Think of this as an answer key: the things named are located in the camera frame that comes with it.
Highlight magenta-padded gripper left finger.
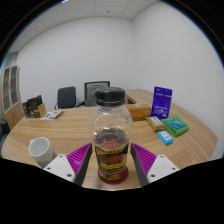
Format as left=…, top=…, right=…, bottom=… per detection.
left=42, top=143, right=93, bottom=187

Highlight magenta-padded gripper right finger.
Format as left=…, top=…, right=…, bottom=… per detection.
left=129, top=143, right=181, bottom=187

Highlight clear bottle with black cap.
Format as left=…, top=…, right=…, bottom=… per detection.
left=88, top=86, right=134, bottom=183

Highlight small light blue box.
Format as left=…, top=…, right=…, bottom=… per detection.
left=156, top=130, right=174, bottom=146

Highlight small tan box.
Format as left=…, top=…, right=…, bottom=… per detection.
left=145, top=115, right=167, bottom=132

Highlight white and grey mug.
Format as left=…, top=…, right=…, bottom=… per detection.
left=27, top=136, right=58, bottom=169

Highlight green flat box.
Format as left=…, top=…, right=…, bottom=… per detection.
left=161, top=115, right=190, bottom=138

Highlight orange-brown wooden box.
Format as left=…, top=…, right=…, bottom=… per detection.
left=124, top=102, right=153, bottom=122

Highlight white and green leaflet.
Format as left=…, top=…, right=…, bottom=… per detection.
left=39, top=110, right=64, bottom=121

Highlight purple printed pouch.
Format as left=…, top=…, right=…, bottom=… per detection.
left=150, top=86, right=174, bottom=120

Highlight tan cardboard box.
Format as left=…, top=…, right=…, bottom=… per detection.
left=33, top=102, right=48, bottom=119

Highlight black padded office chair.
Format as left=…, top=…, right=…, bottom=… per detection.
left=54, top=86, right=78, bottom=110

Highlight wooden side desk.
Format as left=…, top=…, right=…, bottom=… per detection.
left=124, top=88, right=158, bottom=105

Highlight black mesh office chair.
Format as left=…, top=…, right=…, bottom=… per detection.
left=77, top=80, right=112, bottom=108

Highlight large dark brown box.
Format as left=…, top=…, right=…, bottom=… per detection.
left=27, top=94, right=44, bottom=118

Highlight black armchair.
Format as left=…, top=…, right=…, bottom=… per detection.
left=0, top=119, right=10, bottom=141

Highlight wooden shelf cabinet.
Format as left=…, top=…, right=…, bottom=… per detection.
left=0, top=64, right=25, bottom=131

